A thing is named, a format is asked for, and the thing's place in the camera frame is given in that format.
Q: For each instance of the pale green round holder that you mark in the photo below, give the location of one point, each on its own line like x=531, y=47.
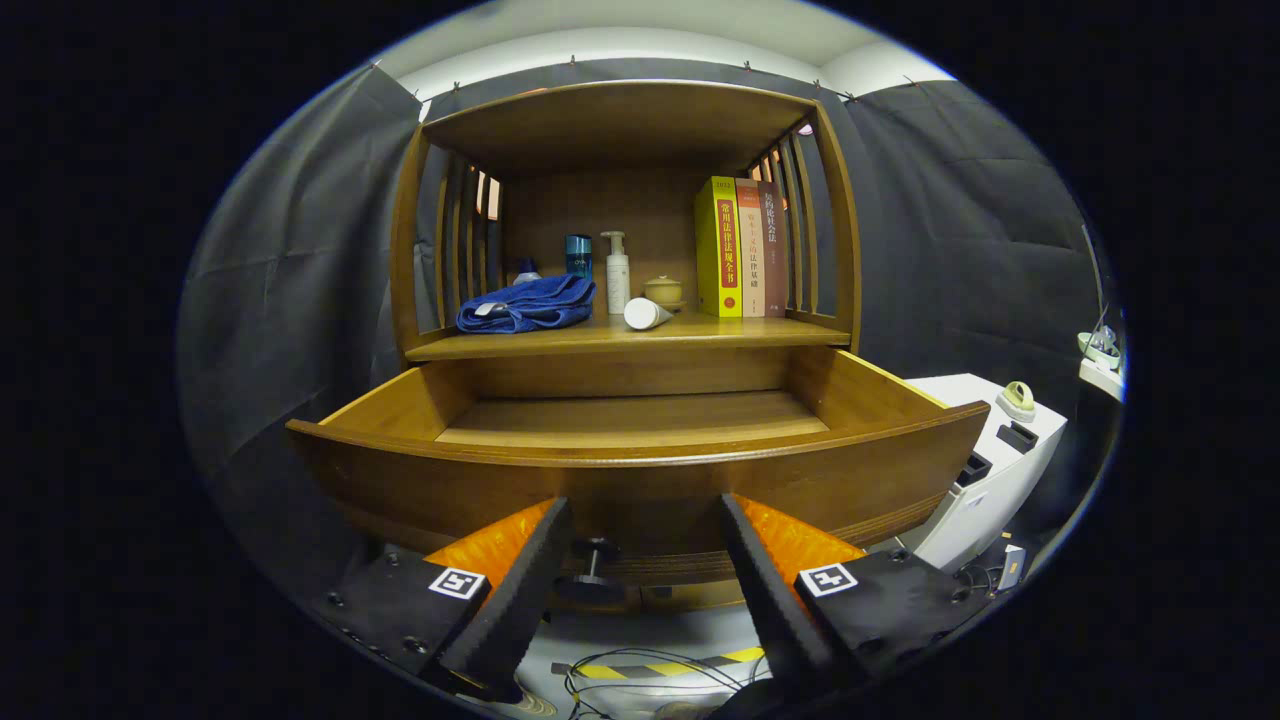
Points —
x=1098, y=348

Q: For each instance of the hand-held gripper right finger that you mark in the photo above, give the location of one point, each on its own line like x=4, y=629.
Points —
x=770, y=600

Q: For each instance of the wooden drawer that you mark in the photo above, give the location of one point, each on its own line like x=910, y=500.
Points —
x=640, y=490

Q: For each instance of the orange and beige book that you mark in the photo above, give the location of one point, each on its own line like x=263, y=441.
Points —
x=752, y=260

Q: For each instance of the white wall shelf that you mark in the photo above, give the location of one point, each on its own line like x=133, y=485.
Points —
x=1103, y=380

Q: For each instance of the black backdrop cloth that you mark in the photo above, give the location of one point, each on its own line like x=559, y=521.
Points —
x=300, y=250

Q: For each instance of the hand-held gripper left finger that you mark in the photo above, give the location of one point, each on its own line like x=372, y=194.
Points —
x=525, y=600

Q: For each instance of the tan lidded tea cup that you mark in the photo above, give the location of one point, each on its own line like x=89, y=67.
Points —
x=663, y=291

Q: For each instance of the teal bottle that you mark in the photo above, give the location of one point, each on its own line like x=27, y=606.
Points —
x=578, y=258

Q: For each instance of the brown book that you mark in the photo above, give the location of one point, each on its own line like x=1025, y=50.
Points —
x=775, y=260

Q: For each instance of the wooden countertop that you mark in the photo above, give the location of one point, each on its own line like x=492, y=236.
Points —
x=720, y=328

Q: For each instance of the yellow book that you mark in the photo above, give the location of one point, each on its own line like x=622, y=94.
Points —
x=718, y=250

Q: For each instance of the wooden cabinet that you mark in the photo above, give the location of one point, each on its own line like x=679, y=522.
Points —
x=620, y=125

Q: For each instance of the white pump bottle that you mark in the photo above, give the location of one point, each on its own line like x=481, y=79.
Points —
x=617, y=280

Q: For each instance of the white cleanser tube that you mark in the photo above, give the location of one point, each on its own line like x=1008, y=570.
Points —
x=642, y=313

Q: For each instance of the small white adapter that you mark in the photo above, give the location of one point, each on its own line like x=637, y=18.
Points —
x=1013, y=567

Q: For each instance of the yellow black floor tape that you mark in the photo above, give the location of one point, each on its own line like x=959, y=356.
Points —
x=650, y=667

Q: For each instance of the small blue-capped bottle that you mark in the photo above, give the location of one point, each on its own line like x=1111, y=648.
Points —
x=526, y=272

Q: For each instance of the blue towel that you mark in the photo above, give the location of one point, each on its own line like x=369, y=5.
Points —
x=530, y=303

